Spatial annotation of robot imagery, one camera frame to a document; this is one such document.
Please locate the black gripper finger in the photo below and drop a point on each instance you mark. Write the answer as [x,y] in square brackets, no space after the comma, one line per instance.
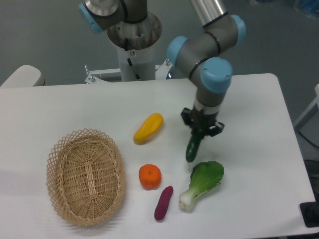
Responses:
[212,129]
[187,118]

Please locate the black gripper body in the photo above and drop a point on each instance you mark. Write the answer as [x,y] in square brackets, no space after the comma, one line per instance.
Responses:
[204,117]

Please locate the green cucumber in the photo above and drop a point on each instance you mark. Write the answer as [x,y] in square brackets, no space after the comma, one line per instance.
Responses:
[193,147]

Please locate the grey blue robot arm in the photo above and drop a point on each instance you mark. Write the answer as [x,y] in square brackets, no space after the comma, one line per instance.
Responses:
[197,59]

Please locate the yellow mango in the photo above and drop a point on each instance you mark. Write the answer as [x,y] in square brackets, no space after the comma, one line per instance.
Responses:
[148,129]

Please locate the green bok choy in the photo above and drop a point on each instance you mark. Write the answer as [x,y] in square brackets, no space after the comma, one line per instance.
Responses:
[204,177]

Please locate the orange tangerine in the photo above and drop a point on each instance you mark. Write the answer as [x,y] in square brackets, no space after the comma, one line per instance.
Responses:
[150,176]

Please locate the purple sweet potato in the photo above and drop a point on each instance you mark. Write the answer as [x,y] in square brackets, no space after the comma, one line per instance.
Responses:
[163,203]

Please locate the woven wicker basket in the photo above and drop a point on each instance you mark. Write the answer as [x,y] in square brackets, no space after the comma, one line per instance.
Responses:
[85,177]

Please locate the black device at edge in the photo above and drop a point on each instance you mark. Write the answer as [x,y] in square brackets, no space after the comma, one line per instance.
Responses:
[310,214]

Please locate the blue item top right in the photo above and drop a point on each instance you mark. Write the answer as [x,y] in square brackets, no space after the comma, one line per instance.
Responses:
[309,8]

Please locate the white chair armrest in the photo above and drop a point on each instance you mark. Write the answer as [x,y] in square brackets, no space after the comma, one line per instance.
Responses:
[24,76]

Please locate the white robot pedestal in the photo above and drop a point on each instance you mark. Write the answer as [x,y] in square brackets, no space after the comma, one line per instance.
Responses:
[135,44]

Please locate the white frame at right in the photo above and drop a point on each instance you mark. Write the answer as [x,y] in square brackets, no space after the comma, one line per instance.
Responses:
[309,112]

